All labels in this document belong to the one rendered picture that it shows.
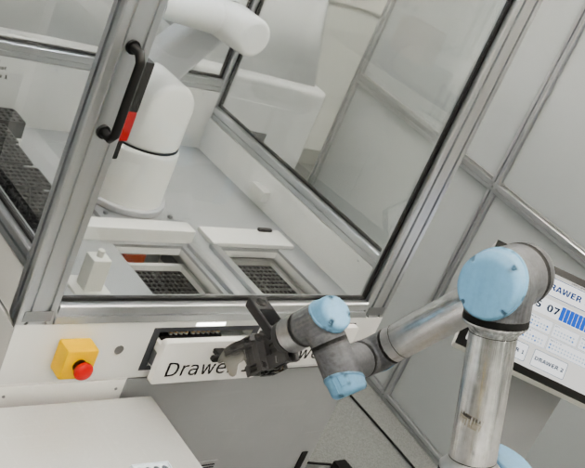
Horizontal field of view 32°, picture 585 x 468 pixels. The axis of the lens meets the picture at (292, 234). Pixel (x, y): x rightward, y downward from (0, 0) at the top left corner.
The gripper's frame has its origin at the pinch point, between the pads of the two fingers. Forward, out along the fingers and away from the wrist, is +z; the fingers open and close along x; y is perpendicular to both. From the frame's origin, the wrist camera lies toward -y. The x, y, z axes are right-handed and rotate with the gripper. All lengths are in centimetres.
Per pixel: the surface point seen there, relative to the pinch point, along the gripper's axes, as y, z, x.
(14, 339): -7.2, 5.6, -46.2
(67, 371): -0.6, 7.2, -35.2
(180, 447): 16.9, 7.2, -11.9
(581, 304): -1, -27, 98
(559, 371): 14, -20, 89
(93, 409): 5.6, 15.1, -26.1
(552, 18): -119, -7, 176
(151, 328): -8.2, 4.1, -15.4
